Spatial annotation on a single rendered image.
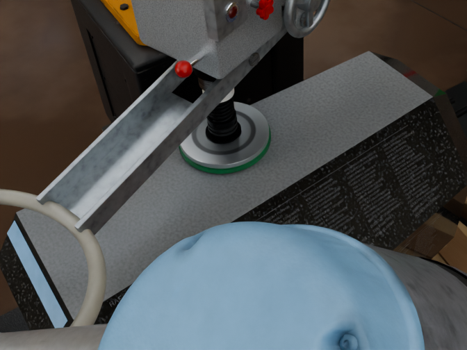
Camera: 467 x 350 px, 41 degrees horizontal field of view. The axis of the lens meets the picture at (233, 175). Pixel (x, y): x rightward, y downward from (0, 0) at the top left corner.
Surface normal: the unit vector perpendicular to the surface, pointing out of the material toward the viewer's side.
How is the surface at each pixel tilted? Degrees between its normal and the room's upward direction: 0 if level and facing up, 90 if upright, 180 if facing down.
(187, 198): 0
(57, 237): 0
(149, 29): 90
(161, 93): 90
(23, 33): 0
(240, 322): 37
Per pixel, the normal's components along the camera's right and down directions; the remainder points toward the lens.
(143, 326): -0.61, -0.33
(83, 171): 0.77, 0.43
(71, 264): -0.08, -0.66
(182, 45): -0.63, 0.61
